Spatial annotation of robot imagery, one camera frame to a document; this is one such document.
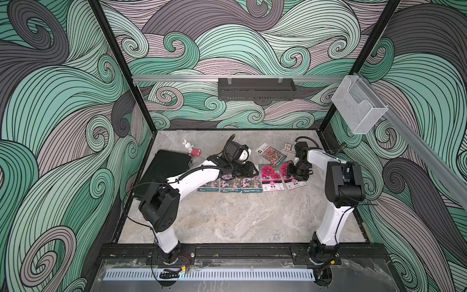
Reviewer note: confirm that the purple flower seed packet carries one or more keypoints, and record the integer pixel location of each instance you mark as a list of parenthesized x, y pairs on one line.
[(252, 185), (230, 184), (212, 186)]

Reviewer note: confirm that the aluminium rail back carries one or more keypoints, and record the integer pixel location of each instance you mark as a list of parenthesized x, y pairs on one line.
[(214, 78)]

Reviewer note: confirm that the purple flower seed packet front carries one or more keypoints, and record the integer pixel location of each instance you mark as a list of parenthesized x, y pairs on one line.
[(212, 186)]

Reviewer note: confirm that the pink small case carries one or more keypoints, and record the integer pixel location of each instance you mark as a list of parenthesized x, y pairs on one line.
[(195, 152)]

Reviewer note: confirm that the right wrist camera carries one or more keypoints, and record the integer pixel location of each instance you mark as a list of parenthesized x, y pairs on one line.
[(301, 150)]

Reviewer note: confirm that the black wall tray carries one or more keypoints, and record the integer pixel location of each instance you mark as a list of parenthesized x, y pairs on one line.
[(261, 91)]

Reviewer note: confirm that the white rabbit figurine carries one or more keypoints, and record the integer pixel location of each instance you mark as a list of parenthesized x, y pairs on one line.
[(188, 146)]

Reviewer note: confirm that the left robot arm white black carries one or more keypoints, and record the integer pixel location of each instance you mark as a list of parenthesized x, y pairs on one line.
[(159, 207)]

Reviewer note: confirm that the red flower green seed packet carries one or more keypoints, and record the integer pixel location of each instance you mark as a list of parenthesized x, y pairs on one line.
[(271, 154)]

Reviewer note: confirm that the aluminium rail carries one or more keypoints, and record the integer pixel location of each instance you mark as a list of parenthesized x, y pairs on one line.
[(214, 78), (436, 131)]

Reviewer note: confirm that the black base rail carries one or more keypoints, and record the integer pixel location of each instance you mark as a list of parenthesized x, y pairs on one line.
[(305, 254)]

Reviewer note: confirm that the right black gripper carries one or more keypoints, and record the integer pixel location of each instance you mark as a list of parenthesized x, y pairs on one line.
[(302, 177)]

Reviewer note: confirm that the pink flower packet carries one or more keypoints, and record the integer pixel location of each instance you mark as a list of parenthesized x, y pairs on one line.
[(290, 182)]

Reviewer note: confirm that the clear plastic wall holder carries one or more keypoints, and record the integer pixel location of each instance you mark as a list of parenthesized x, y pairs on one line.
[(358, 104)]

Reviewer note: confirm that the purple flower seed packet back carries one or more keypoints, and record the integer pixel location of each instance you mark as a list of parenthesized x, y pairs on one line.
[(252, 185)]

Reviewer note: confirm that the aluminium rail right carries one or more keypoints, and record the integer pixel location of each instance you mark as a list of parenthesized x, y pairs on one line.
[(436, 131)]

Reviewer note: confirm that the small red white card box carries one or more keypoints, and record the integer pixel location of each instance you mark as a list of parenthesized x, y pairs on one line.
[(289, 148)]

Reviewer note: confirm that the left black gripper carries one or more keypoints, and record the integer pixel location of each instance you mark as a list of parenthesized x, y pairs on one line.
[(248, 170)]

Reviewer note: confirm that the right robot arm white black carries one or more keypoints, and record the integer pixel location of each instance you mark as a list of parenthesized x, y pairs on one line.
[(344, 191)]

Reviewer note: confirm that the white slotted cable duct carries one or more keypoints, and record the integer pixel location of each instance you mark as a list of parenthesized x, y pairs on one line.
[(213, 274)]

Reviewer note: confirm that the pink carnation seed packet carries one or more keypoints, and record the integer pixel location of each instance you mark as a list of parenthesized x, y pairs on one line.
[(270, 178)]

